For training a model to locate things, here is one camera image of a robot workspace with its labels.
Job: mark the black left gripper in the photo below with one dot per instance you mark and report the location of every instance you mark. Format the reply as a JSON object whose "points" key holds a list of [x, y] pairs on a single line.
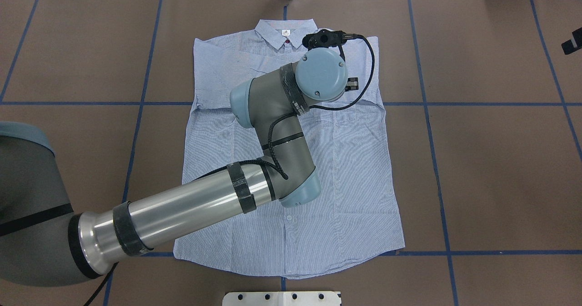
{"points": [[352, 84]]}

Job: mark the light blue striped shirt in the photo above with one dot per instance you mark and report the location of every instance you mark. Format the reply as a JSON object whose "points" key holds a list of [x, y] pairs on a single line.
{"points": [[356, 216]]}

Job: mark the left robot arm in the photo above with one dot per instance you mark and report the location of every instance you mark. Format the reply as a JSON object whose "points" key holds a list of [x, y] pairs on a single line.
{"points": [[45, 243]]}

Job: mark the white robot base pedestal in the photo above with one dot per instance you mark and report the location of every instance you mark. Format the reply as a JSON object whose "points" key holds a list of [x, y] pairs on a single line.
{"points": [[283, 298]]}

